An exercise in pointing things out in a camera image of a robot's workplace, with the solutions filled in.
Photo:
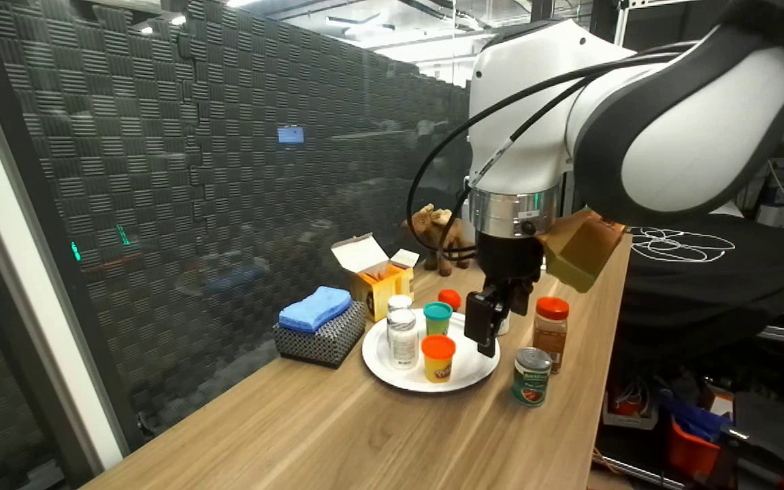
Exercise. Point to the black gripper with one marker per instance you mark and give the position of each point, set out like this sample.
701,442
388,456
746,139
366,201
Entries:
510,273

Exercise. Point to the red cap spice jar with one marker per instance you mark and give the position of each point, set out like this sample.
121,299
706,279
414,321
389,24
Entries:
551,327

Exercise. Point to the green label tin can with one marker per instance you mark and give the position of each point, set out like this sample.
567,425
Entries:
532,374

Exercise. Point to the orange lid play-doh can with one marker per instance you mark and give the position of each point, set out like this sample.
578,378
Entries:
437,352

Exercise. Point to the white cap pill bottle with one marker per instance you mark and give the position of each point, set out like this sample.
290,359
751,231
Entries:
401,335
397,302

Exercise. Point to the teal lid play-doh can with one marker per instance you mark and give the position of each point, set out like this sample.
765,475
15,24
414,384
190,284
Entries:
437,317

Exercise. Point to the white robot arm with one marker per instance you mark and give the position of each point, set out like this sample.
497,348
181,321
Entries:
646,133

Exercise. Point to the white paper plate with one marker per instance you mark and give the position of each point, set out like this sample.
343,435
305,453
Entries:
465,365

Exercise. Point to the open yellow cardboard box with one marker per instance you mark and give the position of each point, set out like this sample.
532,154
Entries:
376,273

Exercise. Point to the black mesh box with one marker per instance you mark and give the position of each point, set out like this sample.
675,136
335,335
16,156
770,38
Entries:
324,346

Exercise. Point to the blue sponge cloth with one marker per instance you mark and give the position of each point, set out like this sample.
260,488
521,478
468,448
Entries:
314,310

